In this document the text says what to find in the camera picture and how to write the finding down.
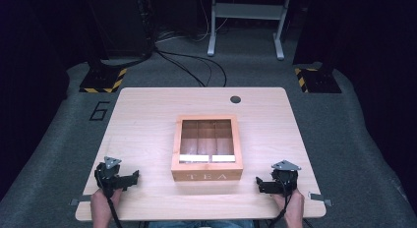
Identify wooden tea box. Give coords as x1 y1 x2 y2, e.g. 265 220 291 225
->
170 114 244 183

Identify black base with hazard tape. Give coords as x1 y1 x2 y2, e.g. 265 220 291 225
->
293 67 343 94
79 67 128 94

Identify white metal desk frame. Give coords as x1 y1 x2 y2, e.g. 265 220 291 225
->
207 0 293 61

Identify person's blue jeans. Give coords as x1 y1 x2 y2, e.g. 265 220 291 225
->
148 219 256 228

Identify black floor cables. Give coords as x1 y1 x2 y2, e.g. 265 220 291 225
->
152 48 228 88

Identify dark stand column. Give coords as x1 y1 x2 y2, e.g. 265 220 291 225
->
292 0 349 69

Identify grey table bracket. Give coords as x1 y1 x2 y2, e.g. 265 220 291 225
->
69 195 93 207
307 192 333 208

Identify person's right hand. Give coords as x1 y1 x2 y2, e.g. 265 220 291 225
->
272 188 305 210

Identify black cabinet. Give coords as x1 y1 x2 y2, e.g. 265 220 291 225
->
86 0 155 59

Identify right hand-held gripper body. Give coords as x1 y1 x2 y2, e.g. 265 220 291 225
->
269 159 302 196

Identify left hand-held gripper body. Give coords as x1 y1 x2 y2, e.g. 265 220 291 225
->
93 155 126 199

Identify white floor cables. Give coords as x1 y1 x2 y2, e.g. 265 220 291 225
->
154 0 230 44

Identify person's left hand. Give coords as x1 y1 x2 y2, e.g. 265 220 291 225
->
90 187 123 207

